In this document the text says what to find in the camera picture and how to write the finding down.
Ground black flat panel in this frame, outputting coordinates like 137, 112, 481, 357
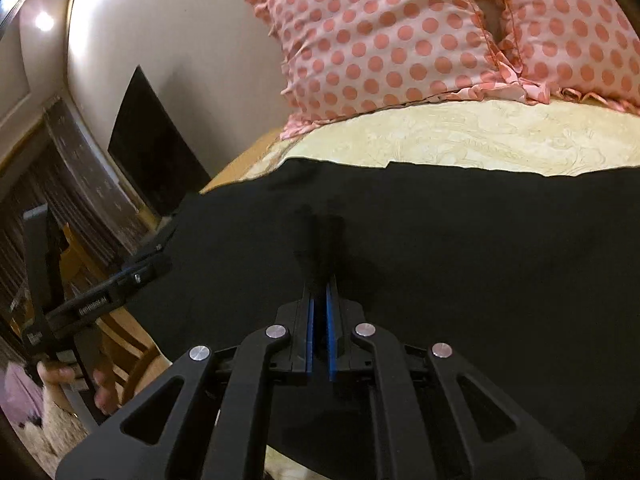
107, 65, 212, 217

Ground cream patterned bed sheet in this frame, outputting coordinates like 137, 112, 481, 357
200, 98, 640, 196

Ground wooden bed frame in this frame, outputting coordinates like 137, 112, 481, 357
199, 129, 282, 196

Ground cream fluffy rug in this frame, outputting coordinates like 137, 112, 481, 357
20, 380, 101, 478

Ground pink polka dot pillow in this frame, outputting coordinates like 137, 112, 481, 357
244, 0, 527, 142
465, 0, 640, 117

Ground pink cloth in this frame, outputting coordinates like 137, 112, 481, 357
0, 360, 47, 428

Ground person's left hand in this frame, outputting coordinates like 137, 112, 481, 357
37, 352, 122, 417

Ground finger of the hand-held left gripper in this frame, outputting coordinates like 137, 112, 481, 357
125, 225, 177, 267
116, 254, 173, 292

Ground brown patterned cloth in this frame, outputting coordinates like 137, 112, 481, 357
42, 97, 152, 251

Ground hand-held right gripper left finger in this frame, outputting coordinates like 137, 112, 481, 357
55, 280, 316, 480

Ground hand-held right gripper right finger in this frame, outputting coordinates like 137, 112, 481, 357
325, 280, 585, 480

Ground black pants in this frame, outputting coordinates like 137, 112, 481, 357
131, 157, 640, 480

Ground wooden chair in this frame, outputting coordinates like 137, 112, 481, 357
59, 224, 168, 413

